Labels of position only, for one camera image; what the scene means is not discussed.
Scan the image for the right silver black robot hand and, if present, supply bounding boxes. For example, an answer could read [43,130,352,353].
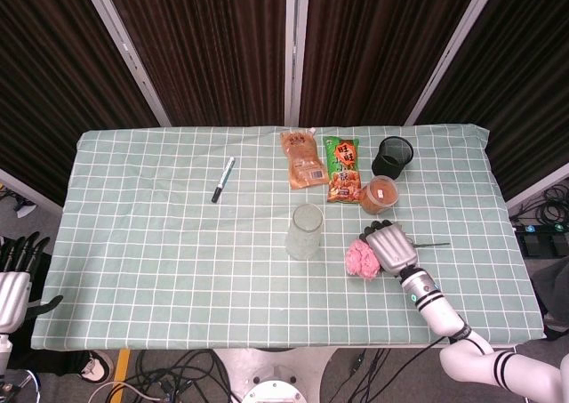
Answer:
[363,219,421,275]

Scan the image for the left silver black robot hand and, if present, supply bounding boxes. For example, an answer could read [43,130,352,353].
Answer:
[0,231,66,335]

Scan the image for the pink artificial rose bouquet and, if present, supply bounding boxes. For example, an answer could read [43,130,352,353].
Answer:
[345,238,451,282]

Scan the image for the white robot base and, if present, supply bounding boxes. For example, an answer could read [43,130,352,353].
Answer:
[212,347,340,403]

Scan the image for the clear glass cup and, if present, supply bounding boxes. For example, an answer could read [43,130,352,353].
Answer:
[285,203,325,261]

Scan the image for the plastic jar of rubber bands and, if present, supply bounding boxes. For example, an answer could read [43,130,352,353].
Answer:
[359,175,399,216]

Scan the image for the black mesh pen holder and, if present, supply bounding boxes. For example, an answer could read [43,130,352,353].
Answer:
[371,135,415,181]

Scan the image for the green snack bag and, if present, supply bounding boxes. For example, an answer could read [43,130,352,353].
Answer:
[322,135,362,206]

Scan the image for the black white sneaker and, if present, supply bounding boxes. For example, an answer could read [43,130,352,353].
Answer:
[82,349,115,383]

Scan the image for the orange sauce pouch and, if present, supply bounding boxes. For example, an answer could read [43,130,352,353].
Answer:
[279,127,330,190]

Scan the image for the green white checked tablecloth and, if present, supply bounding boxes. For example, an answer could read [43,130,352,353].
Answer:
[33,125,547,351]

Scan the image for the white green marker pen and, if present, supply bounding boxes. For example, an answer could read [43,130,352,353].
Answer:
[211,156,236,205]

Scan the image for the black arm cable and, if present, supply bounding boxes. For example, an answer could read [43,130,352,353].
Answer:
[341,334,448,403]

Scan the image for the white floor cable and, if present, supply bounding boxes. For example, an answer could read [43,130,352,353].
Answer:
[87,379,155,403]

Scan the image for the black coiled cables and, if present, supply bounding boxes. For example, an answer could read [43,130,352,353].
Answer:
[510,183,569,226]

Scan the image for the black floor cable bundle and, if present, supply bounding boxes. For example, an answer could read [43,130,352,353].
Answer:
[132,348,235,403]

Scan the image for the white partition post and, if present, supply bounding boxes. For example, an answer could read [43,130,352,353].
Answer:
[78,0,172,127]
[403,0,509,126]
[283,0,310,127]

